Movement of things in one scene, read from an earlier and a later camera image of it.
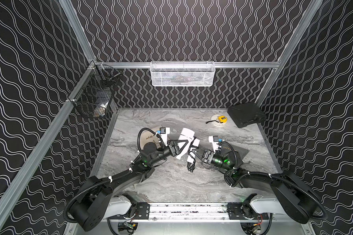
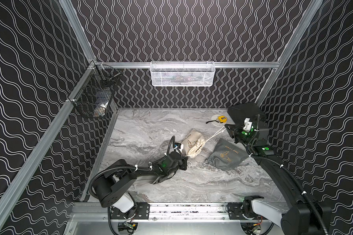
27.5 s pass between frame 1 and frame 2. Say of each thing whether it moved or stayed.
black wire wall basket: stayed
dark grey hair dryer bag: stayed
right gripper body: moved
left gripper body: moved
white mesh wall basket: stayed
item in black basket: stayed
